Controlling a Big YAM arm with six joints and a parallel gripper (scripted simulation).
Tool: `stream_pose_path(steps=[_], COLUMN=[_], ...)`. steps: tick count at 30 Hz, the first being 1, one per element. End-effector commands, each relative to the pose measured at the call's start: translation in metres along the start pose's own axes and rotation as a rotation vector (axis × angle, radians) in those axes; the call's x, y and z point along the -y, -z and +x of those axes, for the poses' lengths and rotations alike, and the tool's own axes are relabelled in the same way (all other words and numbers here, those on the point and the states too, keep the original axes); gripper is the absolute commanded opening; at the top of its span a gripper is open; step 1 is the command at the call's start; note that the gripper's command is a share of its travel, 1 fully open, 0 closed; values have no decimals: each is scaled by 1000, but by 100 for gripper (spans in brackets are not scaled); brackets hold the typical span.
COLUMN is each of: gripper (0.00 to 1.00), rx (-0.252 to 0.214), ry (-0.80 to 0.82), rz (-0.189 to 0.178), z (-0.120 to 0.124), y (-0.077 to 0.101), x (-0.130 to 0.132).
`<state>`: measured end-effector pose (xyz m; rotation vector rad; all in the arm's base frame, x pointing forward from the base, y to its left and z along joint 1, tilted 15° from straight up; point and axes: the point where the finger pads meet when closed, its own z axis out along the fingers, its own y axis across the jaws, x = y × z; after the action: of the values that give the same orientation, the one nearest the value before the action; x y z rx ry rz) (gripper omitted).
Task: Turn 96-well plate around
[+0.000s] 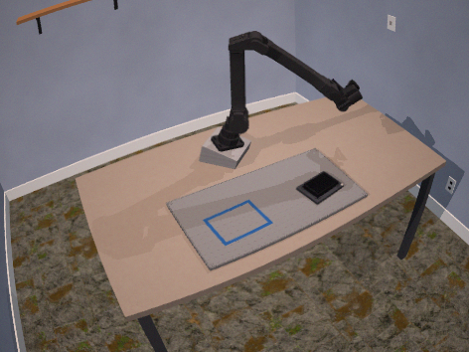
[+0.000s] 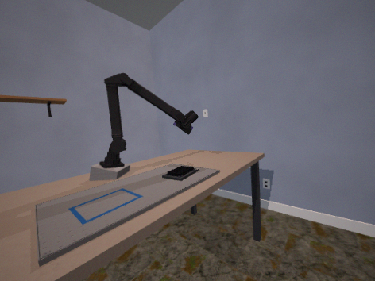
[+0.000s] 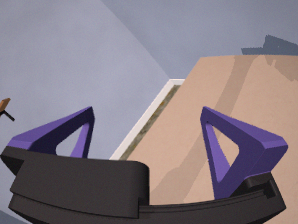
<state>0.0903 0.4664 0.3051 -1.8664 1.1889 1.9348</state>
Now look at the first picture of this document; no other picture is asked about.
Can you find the blue tape outline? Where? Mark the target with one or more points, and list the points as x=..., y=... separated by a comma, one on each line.
x=244, y=235

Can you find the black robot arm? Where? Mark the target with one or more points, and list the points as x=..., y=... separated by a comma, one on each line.
x=237, y=122

